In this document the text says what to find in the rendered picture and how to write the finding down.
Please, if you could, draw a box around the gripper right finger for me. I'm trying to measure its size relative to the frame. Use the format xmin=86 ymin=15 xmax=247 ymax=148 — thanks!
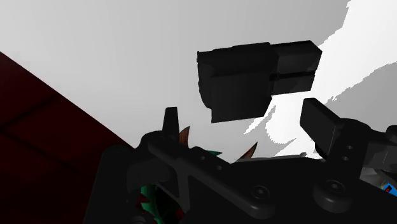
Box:
xmin=299 ymin=97 xmax=397 ymax=215

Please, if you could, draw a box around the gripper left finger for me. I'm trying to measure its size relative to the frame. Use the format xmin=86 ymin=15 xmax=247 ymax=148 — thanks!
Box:
xmin=126 ymin=106 xmax=277 ymax=220

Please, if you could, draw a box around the blue grey box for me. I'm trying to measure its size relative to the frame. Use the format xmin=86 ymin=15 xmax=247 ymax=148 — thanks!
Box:
xmin=360 ymin=167 xmax=397 ymax=198

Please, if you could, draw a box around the black rectangular block device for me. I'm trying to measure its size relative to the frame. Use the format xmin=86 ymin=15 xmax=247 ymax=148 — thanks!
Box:
xmin=197 ymin=40 xmax=323 ymax=124

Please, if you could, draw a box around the green orange spiky figure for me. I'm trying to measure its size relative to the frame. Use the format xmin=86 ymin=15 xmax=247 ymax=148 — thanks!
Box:
xmin=136 ymin=125 xmax=259 ymax=224

